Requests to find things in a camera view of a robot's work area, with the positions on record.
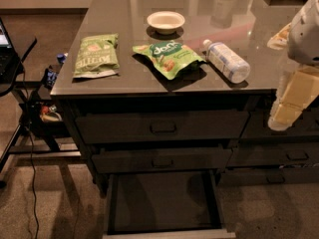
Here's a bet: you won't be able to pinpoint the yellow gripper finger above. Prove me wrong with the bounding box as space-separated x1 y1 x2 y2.
268 103 302 131

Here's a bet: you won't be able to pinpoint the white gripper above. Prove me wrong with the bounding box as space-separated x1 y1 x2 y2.
280 0 319 111

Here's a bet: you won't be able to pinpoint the green rice chip bag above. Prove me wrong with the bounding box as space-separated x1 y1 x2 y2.
133 40 203 80

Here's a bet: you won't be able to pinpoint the top right drawer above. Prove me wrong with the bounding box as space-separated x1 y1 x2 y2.
241 111 319 140

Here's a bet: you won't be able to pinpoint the yellow snack bag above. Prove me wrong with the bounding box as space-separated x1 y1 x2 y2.
267 24 291 50

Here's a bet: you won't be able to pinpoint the middle right drawer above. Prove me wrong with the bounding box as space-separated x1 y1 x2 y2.
227 142 319 167

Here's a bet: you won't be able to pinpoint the bottom right drawer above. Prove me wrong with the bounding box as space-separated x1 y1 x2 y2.
219 167 319 186

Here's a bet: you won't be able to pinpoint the top left drawer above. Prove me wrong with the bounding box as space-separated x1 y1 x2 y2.
75 111 248 143

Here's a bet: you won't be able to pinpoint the open bottom drawer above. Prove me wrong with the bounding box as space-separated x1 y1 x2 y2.
103 170 236 239

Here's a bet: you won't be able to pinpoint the middle left drawer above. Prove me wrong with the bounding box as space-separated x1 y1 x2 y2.
92 147 232 173

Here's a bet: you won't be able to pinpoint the green kettle chip bag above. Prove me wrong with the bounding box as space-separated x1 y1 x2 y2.
73 34 120 79

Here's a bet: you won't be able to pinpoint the clear plastic water bottle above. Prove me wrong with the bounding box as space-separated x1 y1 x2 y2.
203 40 250 84

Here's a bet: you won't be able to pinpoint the white paper bowl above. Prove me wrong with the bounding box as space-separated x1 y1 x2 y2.
147 11 185 35

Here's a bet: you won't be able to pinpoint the blue capped bottle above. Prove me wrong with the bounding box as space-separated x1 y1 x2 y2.
57 53 68 65

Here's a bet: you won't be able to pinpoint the colourful items on shelf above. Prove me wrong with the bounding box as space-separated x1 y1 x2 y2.
40 105 63 122

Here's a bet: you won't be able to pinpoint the dark blue can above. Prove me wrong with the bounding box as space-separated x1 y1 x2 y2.
44 68 59 89

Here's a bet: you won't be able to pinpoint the black side table stand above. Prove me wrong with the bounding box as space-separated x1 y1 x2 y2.
0 37 78 172

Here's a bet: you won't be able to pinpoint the black laptop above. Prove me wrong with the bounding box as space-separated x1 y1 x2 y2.
0 18 20 84

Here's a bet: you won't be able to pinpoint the black power cable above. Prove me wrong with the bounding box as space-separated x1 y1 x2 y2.
20 62 40 239

